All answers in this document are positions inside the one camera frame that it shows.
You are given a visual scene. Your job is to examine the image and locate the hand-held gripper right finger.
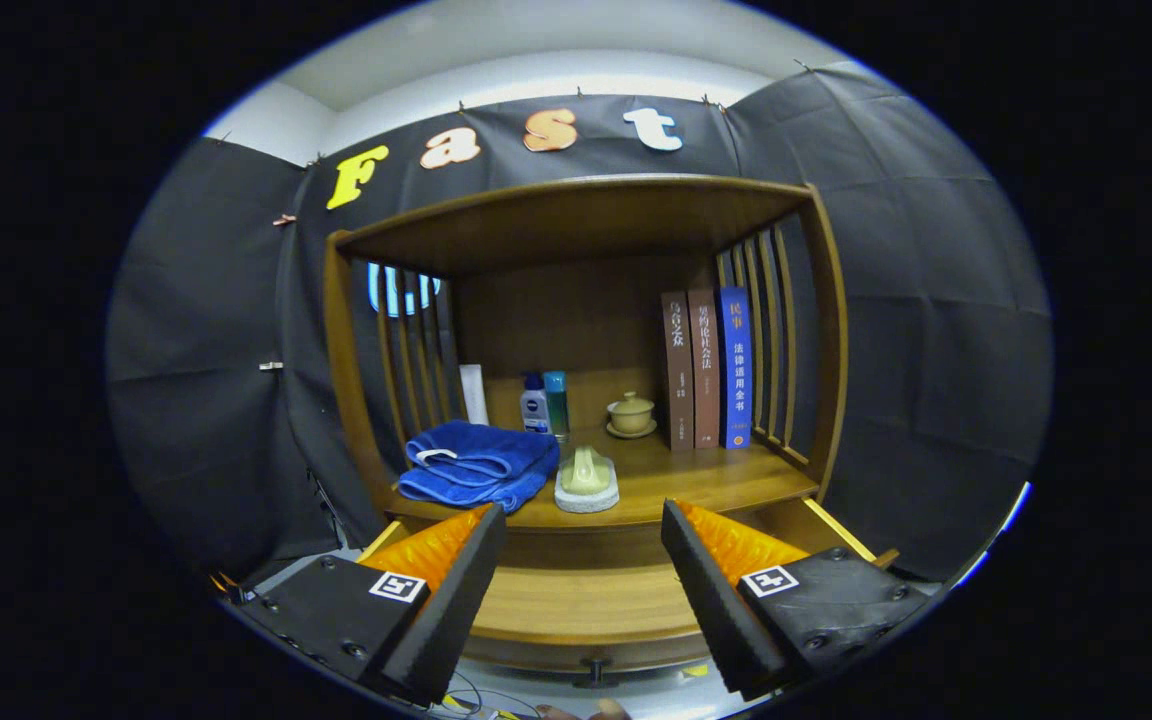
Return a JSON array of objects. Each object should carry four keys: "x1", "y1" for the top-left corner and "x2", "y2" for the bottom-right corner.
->
[{"x1": 661, "y1": 500, "x2": 937, "y2": 701}]

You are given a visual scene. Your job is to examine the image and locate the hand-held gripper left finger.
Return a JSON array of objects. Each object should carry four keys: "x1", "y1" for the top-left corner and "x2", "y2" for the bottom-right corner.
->
[{"x1": 219, "y1": 503, "x2": 507, "y2": 707}]

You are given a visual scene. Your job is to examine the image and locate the wooden drawer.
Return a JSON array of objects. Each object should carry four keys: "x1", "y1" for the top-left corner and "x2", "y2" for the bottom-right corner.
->
[{"x1": 358, "y1": 497, "x2": 900, "y2": 689}]

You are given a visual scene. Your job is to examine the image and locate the green handled scrub brush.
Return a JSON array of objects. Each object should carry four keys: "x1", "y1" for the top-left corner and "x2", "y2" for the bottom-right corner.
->
[{"x1": 553, "y1": 446, "x2": 621, "y2": 514}]

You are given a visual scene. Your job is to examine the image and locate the wooden countertop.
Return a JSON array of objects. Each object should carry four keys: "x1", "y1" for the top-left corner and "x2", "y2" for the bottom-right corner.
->
[{"x1": 381, "y1": 425, "x2": 819, "y2": 531}]

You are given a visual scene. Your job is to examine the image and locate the wooden cabinet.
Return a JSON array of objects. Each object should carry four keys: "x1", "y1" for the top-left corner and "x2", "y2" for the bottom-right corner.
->
[{"x1": 323, "y1": 175, "x2": 849, "y2": 691}]

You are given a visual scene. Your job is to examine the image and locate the blue folded towel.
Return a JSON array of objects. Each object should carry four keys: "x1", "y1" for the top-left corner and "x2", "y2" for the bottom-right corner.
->
[{"x1": 397, "y1": 420, "x2": 561, "y2": 514}]

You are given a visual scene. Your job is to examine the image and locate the tan lidded teacup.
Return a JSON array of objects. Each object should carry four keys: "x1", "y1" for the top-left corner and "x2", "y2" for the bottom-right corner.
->
[{"x1": 605, "y1": 391, "x2": 658, "y2": 439}]

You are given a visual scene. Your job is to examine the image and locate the white tube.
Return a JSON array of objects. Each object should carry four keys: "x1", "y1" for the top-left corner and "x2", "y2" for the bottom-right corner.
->
[{"x1": 459, "y1": 364, "x2": 489, "y2": 426}]

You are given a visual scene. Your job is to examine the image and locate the white blue lotion bottle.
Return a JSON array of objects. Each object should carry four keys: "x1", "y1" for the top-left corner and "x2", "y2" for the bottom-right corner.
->
[{"x1": 521, "y1": 373, "x2": 550, "y2": 435}]

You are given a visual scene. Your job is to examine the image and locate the teal bottle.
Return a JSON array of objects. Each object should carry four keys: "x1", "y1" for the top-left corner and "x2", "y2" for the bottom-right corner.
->
[{"x1": 544, "y1": 371, "x2": 570, "y2": 441}]

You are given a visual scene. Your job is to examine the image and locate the reddish brown book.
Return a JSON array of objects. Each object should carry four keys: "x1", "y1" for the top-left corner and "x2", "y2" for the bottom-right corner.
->
[{"x1": 687, "y1": 289, "x2": 723, "y2": 450}]

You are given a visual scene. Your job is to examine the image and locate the dark brown book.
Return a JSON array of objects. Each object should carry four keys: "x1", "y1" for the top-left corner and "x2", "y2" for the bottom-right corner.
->
[{"x1": 660, "y1": 291, "x2": 695, "y2": 452}]

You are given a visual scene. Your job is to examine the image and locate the blue book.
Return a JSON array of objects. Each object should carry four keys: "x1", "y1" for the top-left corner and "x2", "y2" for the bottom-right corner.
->
[{"x1": 717, "y1": 287, "x2": 754, "y2": 450}]

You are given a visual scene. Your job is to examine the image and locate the black backdrop cloth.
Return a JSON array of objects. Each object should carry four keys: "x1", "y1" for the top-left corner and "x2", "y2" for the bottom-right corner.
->
[{"x1": 106, "y1": 62, "x2": 1054, "y2": 586}]

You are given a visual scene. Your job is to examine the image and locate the floor cables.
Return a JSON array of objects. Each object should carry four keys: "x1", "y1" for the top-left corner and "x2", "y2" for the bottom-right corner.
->
[{"x1": 436, "y1": 670, "x2": 519, "y2": 720}]

